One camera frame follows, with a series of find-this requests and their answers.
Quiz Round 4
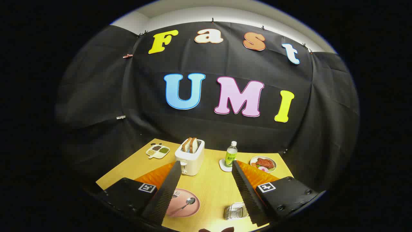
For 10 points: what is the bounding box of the pink plate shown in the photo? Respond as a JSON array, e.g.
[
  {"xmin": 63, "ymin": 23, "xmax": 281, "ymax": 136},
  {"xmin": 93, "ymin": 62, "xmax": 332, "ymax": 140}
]
[{"xmin": 166, "ymin": 188, "xmax": 200, "ymax": 218}]

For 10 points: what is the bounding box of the metal wire basket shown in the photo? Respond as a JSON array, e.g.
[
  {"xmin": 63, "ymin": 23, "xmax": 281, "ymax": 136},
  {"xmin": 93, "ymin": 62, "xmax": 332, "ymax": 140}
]
[{"xmin": 224, "ymin": 202, "xmax": 249, "ymax": 220}]

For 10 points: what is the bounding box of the white coaster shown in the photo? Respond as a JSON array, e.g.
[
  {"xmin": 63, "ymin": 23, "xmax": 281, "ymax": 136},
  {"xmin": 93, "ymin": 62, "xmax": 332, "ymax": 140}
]
[{"xmin": 219, "ymin": 158, "xmax": 234, "ymax": 172}]

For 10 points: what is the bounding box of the white plate with food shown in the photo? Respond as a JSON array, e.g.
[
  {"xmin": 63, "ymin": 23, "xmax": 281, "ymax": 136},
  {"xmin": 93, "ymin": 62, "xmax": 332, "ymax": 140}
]
[{"xmin": 250, "ymin": 156, "xmax": 277, "ymax": 173}]

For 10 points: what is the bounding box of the white divided condiment dish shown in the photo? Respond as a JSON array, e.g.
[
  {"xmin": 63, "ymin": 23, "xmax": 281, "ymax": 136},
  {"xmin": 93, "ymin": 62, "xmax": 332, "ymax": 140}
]
[{"xmin": 146, "ymin": 145, "xmax": 170, "ymax": 159}]

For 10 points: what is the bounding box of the white toaster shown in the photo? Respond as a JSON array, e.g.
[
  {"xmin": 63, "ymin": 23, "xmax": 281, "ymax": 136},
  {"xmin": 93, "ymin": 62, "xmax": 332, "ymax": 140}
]
[{"xmin": 175, "ymin": 139, "xmax": 205, "ymax": 176}]

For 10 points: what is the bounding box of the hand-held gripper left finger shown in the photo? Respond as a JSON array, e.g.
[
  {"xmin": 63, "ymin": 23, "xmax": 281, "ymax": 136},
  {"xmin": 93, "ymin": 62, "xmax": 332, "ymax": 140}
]
[{"xmin": 93, "ymin": 160, "xmax": 182, "ymax": 226}]

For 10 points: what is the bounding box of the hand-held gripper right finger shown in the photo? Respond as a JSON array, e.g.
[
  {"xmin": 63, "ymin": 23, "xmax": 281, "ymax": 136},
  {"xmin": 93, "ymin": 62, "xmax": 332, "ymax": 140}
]
[{"xmin": 232, "ymin": 160, "xmax": 319, "ymax": 227}]

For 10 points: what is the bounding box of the green label drink bottle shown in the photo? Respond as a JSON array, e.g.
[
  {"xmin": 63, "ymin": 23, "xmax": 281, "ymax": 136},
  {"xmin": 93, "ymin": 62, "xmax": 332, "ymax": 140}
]
[{"xmin": 224, "ymin": 141, "xmax": 238, "ymax": 168}]

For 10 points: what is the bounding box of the spoon with checkered handle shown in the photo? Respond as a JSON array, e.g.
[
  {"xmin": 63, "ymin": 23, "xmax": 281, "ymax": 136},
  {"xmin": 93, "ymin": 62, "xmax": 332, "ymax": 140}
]
[{"xmin": 170, "ymin": 198, "xmax": 196, "ymax": 217}]

